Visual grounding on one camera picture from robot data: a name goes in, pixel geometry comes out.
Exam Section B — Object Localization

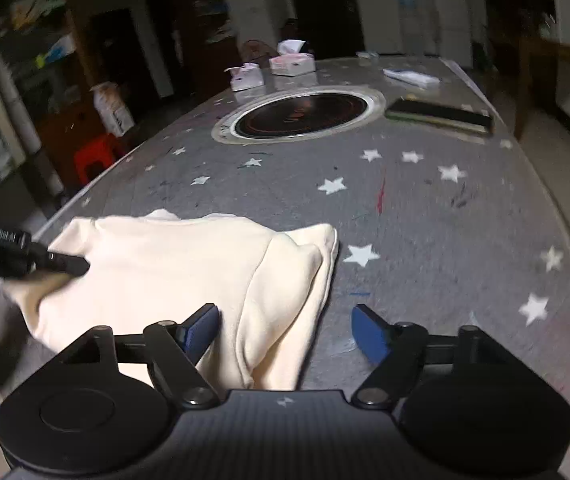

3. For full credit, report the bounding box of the white remote control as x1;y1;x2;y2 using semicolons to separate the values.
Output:
382;67;440;89

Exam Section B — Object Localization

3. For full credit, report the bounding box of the grey star-print tablecloth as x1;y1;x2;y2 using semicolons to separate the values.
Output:
0;56;570;411

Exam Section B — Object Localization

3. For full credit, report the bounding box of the pink tissue box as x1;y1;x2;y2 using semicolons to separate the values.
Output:
269;40;316;77

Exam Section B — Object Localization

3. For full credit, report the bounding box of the round built-in induction cooktop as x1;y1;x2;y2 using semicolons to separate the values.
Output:
212;87;386;145

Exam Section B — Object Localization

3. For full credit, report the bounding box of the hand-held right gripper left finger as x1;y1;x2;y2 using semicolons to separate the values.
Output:
54;302;222;408

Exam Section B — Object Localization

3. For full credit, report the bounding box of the wooden shelf cabinet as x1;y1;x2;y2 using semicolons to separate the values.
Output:
0;0;93;203

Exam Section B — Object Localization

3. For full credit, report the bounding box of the black smartphone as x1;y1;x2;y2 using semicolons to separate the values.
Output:
385;98;494;136

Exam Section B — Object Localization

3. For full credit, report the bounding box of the electric fan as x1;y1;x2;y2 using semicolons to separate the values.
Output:
239;39;276;63

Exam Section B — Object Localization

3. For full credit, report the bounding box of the small white tissue pack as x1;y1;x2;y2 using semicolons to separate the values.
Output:
225;62;264;92

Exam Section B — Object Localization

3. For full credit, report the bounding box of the water dispenser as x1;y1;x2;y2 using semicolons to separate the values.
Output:
397;0;422;54

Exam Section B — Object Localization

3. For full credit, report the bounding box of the red plastic stool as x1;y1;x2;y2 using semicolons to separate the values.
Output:
73;134;126;185

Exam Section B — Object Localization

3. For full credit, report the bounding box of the wooden side table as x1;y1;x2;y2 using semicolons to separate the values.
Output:
515;35;570;153

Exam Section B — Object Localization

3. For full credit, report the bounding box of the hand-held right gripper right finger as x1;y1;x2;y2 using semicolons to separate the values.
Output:
351;303;514;409

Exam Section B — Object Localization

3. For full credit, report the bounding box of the white cardboard box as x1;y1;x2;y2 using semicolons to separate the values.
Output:
90;81;136;137

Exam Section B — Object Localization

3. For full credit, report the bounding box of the cream sweatshirt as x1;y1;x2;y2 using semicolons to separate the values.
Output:
2;209;340;392

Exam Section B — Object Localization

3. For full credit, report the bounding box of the white refrigerator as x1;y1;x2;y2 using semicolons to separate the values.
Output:
427;0;473;68

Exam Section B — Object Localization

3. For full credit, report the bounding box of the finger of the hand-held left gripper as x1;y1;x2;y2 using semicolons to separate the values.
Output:
0;217;91;279

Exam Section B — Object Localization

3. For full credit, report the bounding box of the dark wooden door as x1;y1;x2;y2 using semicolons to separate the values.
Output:
285;0;366;56

